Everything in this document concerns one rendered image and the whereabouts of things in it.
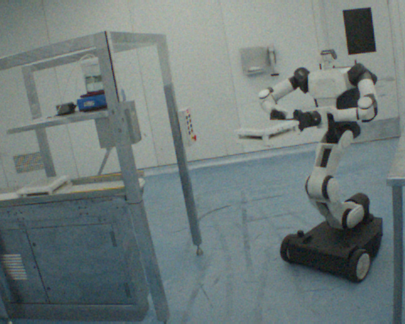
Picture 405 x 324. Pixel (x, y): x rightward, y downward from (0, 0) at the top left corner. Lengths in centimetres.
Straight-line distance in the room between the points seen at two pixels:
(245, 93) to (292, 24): 109
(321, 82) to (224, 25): 316
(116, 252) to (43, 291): 64
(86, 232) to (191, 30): 373
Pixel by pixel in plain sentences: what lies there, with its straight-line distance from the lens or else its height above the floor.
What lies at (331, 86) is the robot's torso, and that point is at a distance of 260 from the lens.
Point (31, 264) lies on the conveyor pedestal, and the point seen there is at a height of 42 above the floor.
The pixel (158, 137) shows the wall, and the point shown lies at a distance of 580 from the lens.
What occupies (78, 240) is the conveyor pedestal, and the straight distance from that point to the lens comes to 251.
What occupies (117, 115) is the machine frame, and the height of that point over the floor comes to 124.
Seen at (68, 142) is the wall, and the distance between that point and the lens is 614.
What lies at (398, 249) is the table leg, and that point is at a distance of 196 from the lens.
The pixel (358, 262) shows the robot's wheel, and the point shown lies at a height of 15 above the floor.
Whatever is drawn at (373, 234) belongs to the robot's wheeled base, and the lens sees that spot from 290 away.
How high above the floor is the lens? 143
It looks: 14 degrees down
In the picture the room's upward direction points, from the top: 10 degrees counter-clockwise
